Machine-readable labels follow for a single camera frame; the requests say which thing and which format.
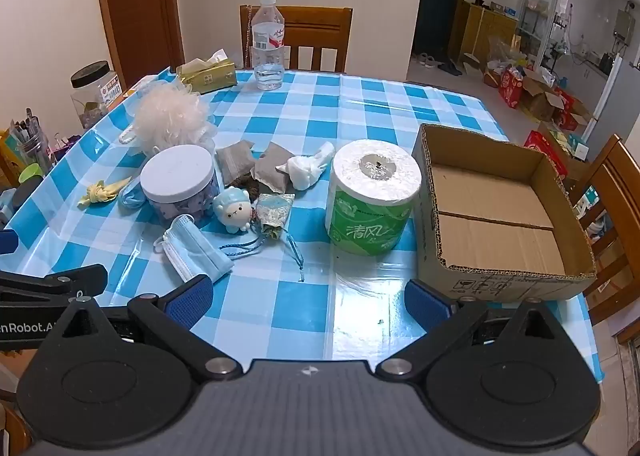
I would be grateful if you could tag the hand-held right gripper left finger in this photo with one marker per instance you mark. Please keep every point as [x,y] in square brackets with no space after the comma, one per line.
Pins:
[190,293]

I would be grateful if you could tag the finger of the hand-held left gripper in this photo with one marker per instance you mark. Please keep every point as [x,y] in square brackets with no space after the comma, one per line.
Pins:
[7,242]
[65,278]

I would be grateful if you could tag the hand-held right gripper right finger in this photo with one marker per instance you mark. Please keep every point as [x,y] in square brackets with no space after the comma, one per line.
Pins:
[425,298]

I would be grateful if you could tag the blue face mask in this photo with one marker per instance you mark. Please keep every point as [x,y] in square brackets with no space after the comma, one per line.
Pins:
[195,251]

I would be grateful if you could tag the yellow knotted cloth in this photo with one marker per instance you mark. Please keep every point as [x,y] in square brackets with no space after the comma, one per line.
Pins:
[100,193]

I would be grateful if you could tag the light blue sheep toy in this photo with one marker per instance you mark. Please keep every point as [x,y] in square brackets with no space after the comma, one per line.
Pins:
[232,208]

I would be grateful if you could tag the cardboard box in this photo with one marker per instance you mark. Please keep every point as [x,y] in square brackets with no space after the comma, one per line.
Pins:
[542,99]
[500,236]

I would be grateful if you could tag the light blue cloth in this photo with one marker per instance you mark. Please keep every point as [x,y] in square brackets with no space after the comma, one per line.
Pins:
[131,196]

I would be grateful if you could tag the embroidered sachet pouch with tassels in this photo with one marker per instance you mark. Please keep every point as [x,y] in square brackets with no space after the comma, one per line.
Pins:
[272,213]

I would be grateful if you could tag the cream mesh bath pouf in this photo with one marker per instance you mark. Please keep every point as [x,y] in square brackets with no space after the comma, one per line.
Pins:
[170,111]

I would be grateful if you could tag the green plastic cup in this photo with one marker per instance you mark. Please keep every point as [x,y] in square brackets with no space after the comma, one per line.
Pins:
[31,174]

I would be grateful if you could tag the toilet paper roll green wrapper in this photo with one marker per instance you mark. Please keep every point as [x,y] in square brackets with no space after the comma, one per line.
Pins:
[370,216]

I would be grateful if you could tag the binder clips and pens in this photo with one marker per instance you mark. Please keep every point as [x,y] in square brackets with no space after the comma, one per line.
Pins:
[32,146]

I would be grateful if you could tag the purple binder clips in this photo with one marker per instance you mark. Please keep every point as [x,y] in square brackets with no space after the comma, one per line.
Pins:
[65,146]

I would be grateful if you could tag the dark brown pad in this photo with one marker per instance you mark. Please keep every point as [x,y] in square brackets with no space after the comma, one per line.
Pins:
[246,187]

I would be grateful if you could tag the white plate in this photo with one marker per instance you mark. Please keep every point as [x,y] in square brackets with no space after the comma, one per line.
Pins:
[175,171]

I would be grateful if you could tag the brown cloth on left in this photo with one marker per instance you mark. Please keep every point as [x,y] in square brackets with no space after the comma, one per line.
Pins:
[235,161]

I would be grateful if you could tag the brown cloth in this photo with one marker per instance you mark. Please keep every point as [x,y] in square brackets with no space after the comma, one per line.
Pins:
[272,164]
[235,161]

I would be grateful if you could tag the brown cloth on right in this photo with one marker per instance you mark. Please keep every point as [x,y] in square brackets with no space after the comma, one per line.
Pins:
[272,164]

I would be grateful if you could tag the clear jar with black lid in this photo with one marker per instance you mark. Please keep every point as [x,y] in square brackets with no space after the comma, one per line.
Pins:
[90,74]

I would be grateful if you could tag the red carton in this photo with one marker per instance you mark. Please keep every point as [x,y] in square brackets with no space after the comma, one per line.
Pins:
[542,149]

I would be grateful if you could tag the blue white checkered tablecloth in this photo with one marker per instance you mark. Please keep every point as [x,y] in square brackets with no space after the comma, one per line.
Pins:
[350,106]

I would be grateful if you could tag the gold tissue pack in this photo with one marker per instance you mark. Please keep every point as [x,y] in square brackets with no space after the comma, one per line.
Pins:
[210,76]

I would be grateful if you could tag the red gift bag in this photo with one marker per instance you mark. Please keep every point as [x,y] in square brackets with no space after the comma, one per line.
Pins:
[510,89]

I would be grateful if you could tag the wooden chair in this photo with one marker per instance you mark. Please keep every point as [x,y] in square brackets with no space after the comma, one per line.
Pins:
[320,26]
[615,171]

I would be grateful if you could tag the open cardboard box on floor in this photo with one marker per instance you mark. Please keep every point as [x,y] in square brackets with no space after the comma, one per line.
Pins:
[542,99]

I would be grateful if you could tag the pair of slippers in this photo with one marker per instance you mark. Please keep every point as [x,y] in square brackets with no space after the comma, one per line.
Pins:
[435,64]

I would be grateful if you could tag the brown wooden door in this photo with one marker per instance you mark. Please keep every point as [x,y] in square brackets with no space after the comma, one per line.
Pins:
[140,11]

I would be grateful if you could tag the clear plastic water bottle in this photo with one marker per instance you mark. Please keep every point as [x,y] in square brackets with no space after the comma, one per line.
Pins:
[269,36]

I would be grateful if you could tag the wooden cabinet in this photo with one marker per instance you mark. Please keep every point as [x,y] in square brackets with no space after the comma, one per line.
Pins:
[487,31]

